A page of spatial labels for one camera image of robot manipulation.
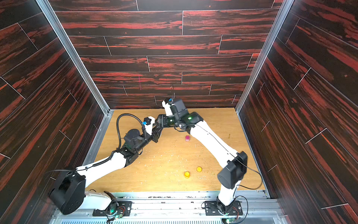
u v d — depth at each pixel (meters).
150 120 0.66
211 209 0.73
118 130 0.69
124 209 0.72
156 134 0.70
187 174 0.84
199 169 0.88
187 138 0.99
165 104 0.68
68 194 0.42
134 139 0.60
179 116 0.56
